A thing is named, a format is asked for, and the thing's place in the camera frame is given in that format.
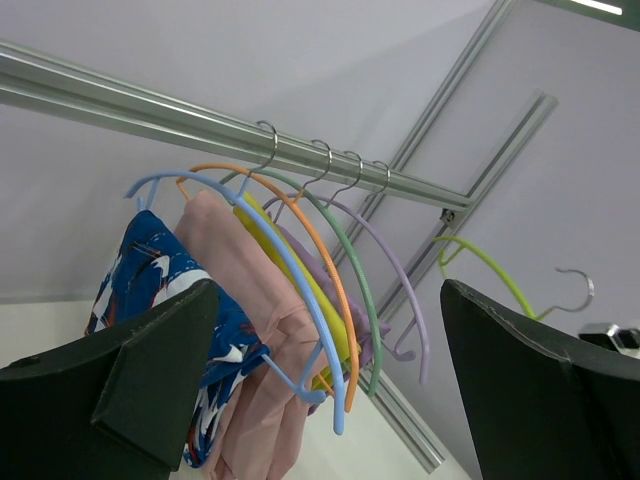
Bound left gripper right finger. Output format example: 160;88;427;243
440;280;639;479

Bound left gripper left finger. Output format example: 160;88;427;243
1;280;218;479

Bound lime green hanger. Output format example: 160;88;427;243
430;234;596;321

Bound blue patterned trousers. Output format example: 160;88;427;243
85;210;269;468

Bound light pink trousers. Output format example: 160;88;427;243
175;191;319;479

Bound lilac hanger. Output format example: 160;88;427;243
262;192;431;385

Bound orange hanger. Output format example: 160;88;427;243
189;162;360;413

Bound lilac trousers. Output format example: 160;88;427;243
272;222;394;416

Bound yellow trousers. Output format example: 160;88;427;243
230;206;350;391

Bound mint green hanger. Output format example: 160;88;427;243
219;167;385;396

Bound aluminium frame post right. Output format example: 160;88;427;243
349;1;557;478

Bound aluminium hanging rail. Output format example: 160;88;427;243
1;41;471;211

